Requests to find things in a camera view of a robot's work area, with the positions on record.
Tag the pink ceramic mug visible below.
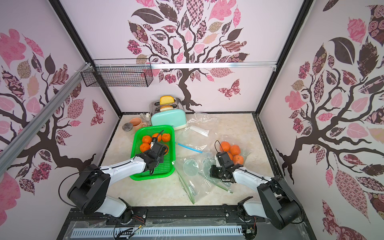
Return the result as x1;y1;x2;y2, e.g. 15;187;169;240
130;118;148;131

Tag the yellow toast slice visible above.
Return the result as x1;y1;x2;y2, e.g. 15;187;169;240
160;96;175;105

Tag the clear green-zip bag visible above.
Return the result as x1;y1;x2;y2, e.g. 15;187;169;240
174;152;233;204

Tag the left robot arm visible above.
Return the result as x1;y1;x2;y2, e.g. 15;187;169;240
67;143;169;223

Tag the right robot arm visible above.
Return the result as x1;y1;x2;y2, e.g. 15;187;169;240
210;152;305;230

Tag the green plastic basket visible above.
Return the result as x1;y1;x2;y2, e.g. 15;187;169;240
131;125;176;181

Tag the aluminium rail bar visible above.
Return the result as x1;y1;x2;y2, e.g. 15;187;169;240
1;63;91;174

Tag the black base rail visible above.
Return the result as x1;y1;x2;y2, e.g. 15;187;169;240
57;205;316;240

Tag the mint green toaster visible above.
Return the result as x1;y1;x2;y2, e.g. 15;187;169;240
150;98;188;130

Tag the orange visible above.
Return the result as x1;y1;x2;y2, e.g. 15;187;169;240
142;136;152;144
152;133;162;142
162;134;171;143
140;143;151;153

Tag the black wire wall basket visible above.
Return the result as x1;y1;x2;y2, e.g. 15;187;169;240
81;57;155;88

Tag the white slotted cable duct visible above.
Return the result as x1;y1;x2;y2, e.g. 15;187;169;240
69;226;243;240

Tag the clear green-strip bag of oranges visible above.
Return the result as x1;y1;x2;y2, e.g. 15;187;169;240
215;135;251;165

